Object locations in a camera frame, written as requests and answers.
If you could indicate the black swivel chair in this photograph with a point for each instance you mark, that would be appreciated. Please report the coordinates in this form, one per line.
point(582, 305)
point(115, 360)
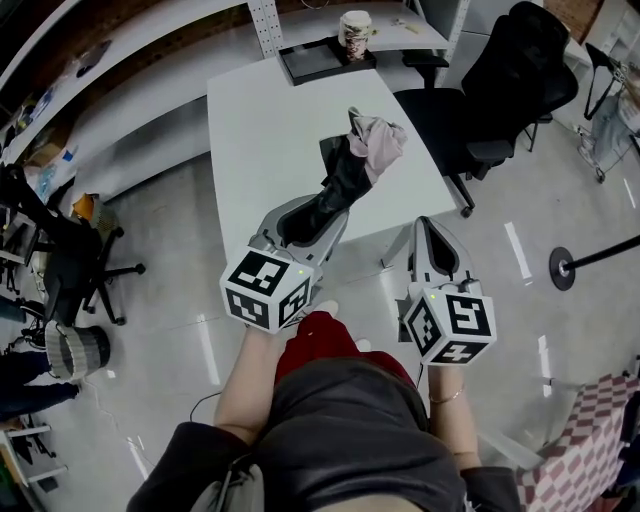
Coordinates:
point(70, 260)

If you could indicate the person's white shoe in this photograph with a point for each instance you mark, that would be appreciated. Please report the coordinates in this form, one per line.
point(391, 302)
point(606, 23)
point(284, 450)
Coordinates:
point(365, 344)
point(325, 306)

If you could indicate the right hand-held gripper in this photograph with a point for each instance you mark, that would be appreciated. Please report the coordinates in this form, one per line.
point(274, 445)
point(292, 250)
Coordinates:
point(450, 325)

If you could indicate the person's red trousers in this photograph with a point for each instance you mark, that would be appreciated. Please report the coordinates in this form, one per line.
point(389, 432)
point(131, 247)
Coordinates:
point(325, 340)

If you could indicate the black rectangular tray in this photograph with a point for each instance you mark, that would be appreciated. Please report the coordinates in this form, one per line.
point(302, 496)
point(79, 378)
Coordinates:
point(310, 62)

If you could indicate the white metal shelf rack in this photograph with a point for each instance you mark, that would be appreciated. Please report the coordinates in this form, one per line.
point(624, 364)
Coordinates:
point(310, 25)

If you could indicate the patterned paper cup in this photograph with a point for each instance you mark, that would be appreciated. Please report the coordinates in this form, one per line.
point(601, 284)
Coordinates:
point(356, 35)

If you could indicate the yellow bag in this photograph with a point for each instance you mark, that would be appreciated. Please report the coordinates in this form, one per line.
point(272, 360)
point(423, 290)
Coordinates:
point(85, 206)

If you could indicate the long white wall counter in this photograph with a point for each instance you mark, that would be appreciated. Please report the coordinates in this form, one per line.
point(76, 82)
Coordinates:
point(125, 75)

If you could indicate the grey striped knit basket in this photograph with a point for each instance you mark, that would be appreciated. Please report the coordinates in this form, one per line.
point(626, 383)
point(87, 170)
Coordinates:
point(75, 350)

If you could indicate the grey shoulder bag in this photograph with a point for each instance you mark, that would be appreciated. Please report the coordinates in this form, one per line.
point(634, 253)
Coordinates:
point(240, 490)

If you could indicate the person's right forearm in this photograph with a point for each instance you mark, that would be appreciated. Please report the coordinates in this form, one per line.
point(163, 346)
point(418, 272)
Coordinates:
point(452, 425)

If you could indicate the person's left forearm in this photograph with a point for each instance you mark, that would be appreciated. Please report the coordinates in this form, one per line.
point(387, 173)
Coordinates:
point(250, 380)

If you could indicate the black and pink umbrella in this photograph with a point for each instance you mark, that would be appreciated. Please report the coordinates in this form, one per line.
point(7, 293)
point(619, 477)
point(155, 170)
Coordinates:
point(345, 175)

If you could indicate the person's dark grey top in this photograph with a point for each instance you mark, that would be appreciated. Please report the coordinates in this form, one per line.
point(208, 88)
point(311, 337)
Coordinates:
point(350, 440)

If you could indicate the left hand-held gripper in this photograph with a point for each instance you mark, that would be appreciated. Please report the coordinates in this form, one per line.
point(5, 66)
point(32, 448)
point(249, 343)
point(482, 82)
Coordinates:
point(267, 287)

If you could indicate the red and white checked cloth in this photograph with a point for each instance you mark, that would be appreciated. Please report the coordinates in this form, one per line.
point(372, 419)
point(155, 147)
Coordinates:
point(585, 440)

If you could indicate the black stanchion post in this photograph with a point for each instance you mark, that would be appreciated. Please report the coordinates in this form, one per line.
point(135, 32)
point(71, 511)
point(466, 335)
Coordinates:
point(565, 267)

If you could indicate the brown cardboard box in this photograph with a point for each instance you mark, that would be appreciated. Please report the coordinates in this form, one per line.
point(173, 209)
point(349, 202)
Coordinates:
point(47, 155)

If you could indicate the black office chair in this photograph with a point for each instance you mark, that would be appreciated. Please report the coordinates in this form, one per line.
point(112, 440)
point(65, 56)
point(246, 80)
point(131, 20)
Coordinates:
point(515, 85)

